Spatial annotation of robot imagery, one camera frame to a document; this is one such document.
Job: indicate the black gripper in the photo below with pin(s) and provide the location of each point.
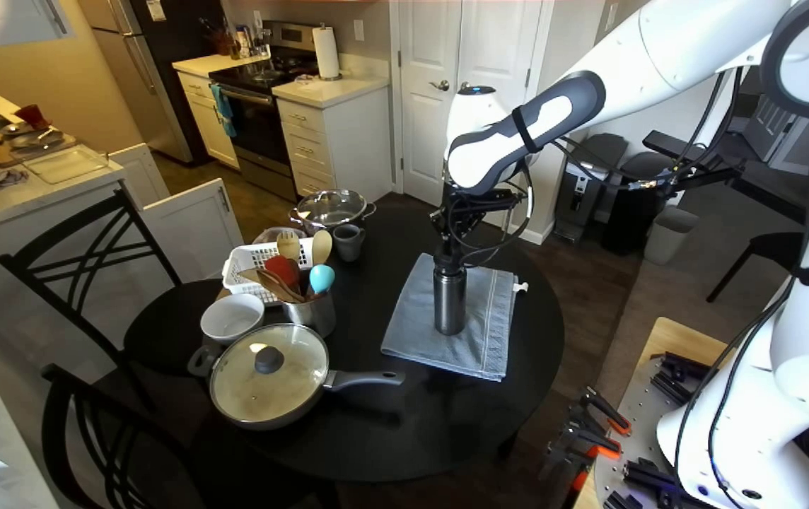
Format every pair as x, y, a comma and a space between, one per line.
468, 213

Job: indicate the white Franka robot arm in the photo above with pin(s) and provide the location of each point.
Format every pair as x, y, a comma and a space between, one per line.
554, 115

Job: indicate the dark steel water bottle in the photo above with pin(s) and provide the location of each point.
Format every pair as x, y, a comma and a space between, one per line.
449, 308

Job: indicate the glass pot lid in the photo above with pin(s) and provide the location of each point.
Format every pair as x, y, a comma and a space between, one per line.
329, 206

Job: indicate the glass pan lid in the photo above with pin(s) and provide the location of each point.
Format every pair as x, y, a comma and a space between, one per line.
265, 371

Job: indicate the blue-grey towel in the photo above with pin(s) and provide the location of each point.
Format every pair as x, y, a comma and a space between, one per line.
478, 329

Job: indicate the grey mug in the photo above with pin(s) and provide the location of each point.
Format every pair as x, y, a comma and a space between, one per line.
349, 245

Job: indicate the steel cooking pot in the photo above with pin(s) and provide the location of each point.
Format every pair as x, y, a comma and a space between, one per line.
329, 219

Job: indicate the white panel door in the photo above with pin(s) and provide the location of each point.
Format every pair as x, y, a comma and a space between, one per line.
427, 124

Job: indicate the wooden spoon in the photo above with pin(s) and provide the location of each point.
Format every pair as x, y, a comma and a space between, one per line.
288, 247
319, 247

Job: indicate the utensil holder cup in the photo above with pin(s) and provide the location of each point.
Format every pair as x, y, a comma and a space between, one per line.
319, 316

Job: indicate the white cabinet with drawers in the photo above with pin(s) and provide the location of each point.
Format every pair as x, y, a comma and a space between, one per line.
338, 144

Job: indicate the red kitchen utensil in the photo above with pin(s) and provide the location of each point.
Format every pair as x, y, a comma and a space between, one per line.
281, 272

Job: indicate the round black table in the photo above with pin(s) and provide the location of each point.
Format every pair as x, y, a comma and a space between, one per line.
405, 426

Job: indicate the black trash can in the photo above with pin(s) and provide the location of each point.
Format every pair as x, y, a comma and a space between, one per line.
637, 202

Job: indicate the white dish tray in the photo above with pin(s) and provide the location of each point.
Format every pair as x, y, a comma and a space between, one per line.
244, 260

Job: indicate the small grey bin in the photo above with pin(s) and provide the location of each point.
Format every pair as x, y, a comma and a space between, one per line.
671, 237

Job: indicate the steel kitchen stove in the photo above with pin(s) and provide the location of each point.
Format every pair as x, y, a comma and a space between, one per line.
263, 124

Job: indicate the white mug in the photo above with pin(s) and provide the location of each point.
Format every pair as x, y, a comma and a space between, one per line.
233, 319

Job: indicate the white paper towel roll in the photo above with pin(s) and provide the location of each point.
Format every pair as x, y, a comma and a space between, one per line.
325, 52

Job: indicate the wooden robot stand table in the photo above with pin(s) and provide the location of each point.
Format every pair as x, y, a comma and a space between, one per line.
677, 342

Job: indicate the black metal bars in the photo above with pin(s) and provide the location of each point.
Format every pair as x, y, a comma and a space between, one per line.
677, 378

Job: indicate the teal dish towel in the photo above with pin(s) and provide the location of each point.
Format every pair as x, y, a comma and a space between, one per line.
223, 111

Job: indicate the white cabinet with doors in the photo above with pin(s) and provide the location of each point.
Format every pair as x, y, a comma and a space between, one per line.
202, 115

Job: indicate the black side chair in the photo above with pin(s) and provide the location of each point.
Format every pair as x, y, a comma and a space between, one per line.
772, 251

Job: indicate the black metal chair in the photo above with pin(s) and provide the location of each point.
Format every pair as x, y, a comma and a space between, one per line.
94, 257
94, 426

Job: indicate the steel refrigerator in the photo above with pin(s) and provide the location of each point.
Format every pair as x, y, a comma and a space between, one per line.
130, 86

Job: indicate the white cutting mat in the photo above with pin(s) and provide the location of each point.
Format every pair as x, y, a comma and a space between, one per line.
65, 166

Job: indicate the red cup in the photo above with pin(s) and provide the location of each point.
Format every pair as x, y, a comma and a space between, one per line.
32, 118

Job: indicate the white kitchen counter island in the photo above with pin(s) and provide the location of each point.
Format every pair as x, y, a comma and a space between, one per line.
9, 228

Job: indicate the wooden cutting board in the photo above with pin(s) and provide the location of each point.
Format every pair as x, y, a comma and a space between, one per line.
9, 145

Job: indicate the black metal bracket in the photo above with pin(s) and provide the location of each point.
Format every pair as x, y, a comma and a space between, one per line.
649, 480

